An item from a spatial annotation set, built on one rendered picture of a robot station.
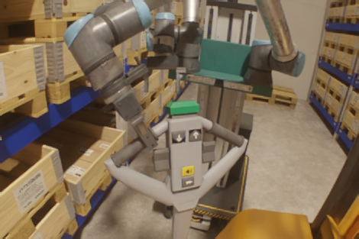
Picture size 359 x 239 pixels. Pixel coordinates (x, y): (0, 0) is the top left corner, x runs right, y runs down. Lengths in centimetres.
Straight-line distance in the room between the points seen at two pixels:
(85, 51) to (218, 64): 115
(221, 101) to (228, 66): 29
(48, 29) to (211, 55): 101
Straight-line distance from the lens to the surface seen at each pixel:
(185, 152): 62
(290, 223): 111
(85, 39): 53
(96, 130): 230
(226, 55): 154
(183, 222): 77
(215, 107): 173
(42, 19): 128
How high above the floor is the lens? 165
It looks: 25 degrees down
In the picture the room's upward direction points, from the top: 5 degrees clockwise
